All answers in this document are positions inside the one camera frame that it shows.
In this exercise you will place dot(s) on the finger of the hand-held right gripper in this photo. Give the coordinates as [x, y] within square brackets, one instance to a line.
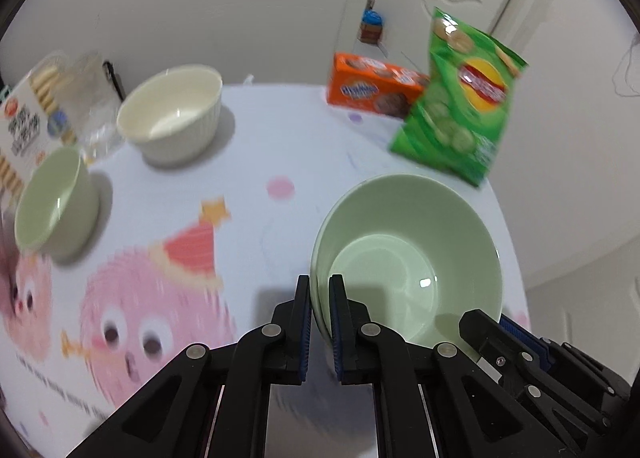
[525, 338]
[487, 343]

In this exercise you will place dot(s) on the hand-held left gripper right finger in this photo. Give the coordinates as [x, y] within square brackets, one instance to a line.
[336, 333]

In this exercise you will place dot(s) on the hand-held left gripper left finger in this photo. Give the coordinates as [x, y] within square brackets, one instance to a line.
[302, 333]

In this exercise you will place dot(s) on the large green ribbed bowl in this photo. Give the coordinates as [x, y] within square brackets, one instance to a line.
[410, 248]

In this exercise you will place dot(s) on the cream ribbed bowl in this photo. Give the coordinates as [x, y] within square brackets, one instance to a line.
[170, 107]

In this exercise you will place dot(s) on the small green ribbed bowl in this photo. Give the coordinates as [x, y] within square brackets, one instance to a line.
[50, 198]

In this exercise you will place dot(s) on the cartoon printed tablecloth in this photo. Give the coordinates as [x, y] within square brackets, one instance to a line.
[250, 162]

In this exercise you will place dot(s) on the green chips bag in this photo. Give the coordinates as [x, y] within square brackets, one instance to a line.
[460, 97]

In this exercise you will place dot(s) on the orange cookie box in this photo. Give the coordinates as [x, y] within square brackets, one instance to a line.
[370, 87]

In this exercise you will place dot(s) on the clear glass cup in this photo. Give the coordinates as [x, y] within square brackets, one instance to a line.
[97, 107]

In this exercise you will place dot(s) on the cardboard box with blue item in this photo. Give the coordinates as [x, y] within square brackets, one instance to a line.
[372, 30]

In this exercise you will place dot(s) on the small black object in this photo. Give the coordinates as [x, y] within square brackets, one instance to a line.
[112, 80]

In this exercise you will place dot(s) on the clear plastic biscuit box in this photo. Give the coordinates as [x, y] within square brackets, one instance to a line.
[30, 117]

